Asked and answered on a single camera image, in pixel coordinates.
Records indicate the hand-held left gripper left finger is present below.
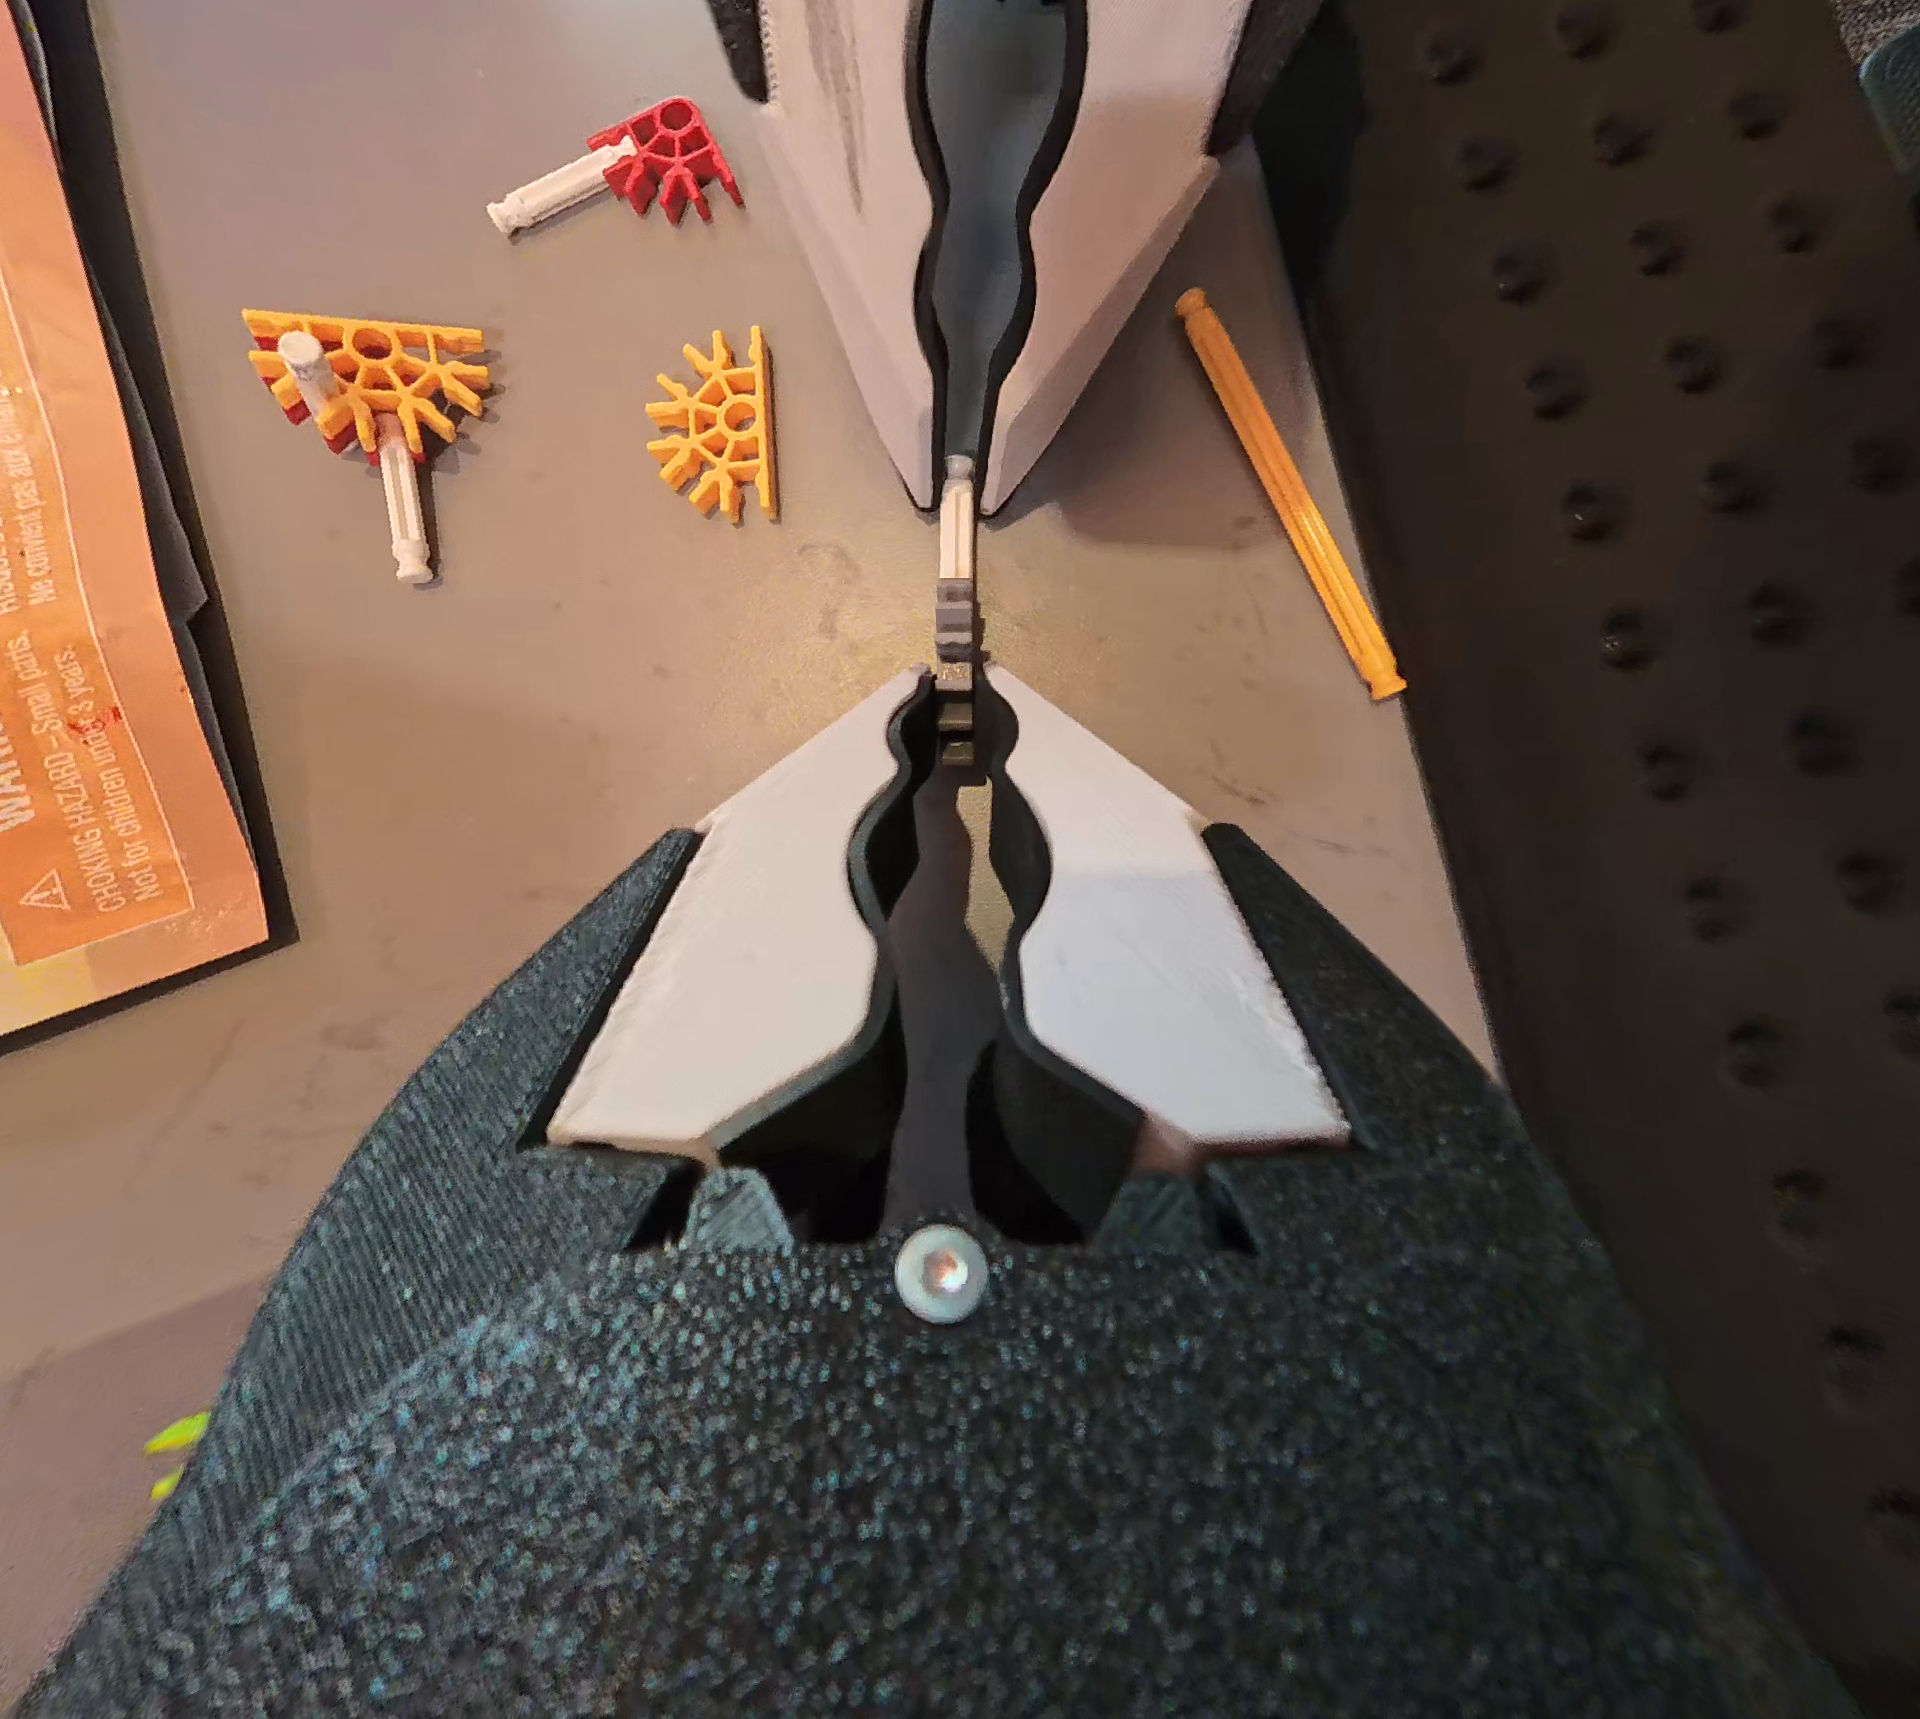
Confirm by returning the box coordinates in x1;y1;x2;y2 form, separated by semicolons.
544;665;933;1157

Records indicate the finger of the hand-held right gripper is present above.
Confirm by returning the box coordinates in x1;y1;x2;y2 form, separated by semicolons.
979;0;1318;510
729;0;1001;510

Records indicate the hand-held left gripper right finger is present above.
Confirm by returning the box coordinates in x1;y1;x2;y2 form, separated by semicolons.
975;665;1353;1173

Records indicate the red fan connector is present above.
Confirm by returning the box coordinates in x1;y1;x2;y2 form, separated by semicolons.
247;346;452;462
589;96;749;226

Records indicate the grey snowflake connector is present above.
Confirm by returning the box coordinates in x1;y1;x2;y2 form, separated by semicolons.
930;576;997;787

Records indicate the yellow fan connector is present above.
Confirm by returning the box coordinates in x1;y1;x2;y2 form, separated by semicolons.
644;324;782;526
242;310;498;462

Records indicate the long yellow rod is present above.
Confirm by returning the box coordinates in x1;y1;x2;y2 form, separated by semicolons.
1175;286;1411;703

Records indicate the black perforated panel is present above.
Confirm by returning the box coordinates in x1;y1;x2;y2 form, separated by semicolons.
1253;0;1920;1719

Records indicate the orange toy set bag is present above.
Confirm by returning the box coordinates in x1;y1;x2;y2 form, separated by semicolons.
0;0;272;1045

